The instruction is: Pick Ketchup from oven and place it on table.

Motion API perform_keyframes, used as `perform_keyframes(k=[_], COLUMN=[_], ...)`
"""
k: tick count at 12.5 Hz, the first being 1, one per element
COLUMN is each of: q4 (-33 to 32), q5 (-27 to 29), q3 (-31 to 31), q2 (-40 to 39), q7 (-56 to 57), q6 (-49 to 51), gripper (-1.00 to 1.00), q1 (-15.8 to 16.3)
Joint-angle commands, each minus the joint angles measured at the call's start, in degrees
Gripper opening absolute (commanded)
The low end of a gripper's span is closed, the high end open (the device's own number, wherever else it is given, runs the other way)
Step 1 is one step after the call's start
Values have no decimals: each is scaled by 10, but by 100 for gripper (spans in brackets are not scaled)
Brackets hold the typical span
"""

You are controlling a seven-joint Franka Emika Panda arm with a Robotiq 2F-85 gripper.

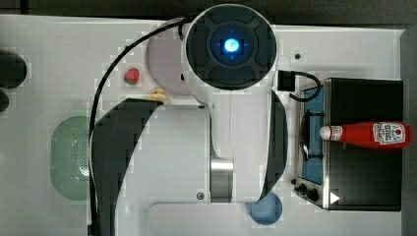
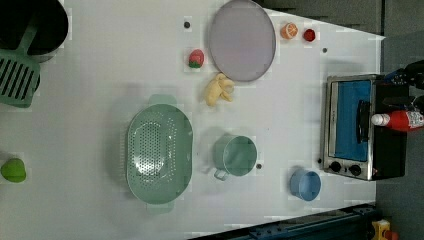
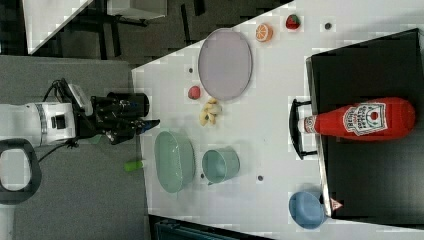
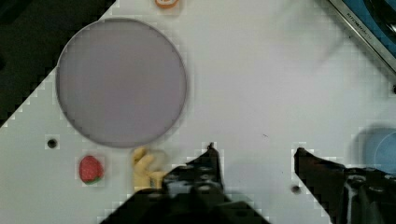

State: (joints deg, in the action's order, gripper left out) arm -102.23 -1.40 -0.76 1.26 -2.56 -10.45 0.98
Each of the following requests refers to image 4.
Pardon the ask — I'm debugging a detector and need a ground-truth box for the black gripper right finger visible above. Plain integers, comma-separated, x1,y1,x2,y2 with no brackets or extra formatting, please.
294,147,396,224

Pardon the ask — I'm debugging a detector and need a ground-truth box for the blue cup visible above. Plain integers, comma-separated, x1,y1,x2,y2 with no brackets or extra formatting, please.
354,127,396,175

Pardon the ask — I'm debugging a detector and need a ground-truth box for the yellow toy banana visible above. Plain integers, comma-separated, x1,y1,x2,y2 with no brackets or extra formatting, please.
132,147,167,191

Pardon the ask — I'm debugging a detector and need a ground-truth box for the red toy strawberry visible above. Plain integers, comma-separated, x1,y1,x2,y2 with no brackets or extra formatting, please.
78,155,104,185

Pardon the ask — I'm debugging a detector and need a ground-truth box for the grey round plate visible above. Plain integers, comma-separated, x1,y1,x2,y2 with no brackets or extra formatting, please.
56,19,188,148

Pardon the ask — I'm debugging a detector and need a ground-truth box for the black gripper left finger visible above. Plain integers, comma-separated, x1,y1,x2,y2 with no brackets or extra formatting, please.
162,143,225,198

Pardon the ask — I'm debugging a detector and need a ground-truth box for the orange slice toy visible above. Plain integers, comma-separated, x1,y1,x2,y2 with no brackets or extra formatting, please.
154,0,179,8

